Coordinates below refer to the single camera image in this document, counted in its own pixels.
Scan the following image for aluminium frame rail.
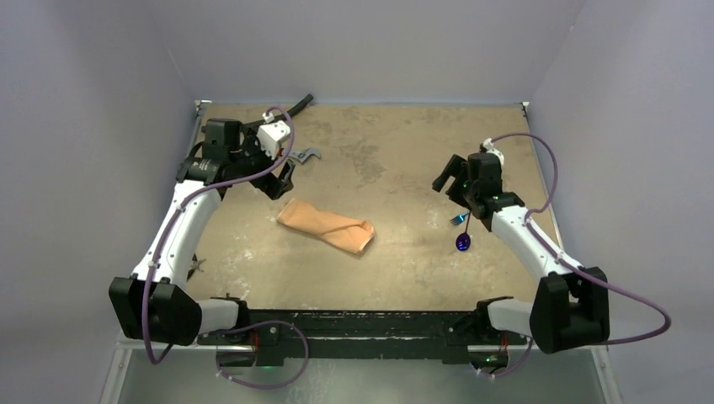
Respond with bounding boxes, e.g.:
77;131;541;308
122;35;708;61
109;98;613;379

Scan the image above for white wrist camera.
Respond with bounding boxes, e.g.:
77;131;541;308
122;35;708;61
480;138;505;166
257;121;291;160

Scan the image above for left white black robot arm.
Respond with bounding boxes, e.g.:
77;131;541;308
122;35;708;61
109;119;295;345

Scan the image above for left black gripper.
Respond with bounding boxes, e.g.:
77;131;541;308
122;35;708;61
229;128;293;199

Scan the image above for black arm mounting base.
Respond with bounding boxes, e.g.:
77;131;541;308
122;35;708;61
197;304;526;366

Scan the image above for black handled pliers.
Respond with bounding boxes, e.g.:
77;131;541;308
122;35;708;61
187;254;205;280

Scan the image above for purple metallic spoon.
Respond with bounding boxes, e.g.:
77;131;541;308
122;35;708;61
455;212;472;252

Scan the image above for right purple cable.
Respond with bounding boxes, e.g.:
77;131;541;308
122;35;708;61
477;132;672;379

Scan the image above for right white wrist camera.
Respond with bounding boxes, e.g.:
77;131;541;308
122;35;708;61
480;138;505;166

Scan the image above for red handled adjustable wrench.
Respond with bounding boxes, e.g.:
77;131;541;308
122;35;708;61
289;147;322;164

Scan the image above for black foam hose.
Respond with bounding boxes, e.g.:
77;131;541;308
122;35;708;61
245;93;315;128

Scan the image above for peach cloth napkin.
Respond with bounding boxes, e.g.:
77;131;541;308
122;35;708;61
276;199;376;255

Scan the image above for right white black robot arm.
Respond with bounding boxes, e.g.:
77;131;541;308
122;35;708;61
432;152;610;354

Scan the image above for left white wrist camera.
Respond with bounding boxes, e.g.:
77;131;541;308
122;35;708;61
257;121;291;160

